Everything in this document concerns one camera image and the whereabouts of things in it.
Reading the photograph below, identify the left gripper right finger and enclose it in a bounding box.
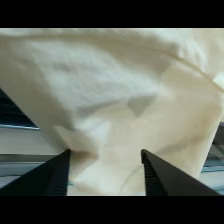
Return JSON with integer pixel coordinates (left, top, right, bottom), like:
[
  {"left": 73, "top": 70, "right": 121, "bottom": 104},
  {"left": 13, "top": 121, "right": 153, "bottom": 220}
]
[{"left": 140, "top": 148, "right": 222, "bottom": 197}]

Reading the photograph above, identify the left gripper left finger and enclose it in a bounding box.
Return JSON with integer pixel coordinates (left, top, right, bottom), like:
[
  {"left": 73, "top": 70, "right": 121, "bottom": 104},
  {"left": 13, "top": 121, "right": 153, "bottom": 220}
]
[{"left": 0, "top": 148, "right": 72, "bottom": 197}]

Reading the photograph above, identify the cream shirt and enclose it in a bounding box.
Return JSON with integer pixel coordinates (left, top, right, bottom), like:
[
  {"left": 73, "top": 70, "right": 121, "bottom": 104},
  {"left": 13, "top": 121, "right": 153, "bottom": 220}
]
[{"left": 0, "top": 27, "right": 224, "bottom": 197}]

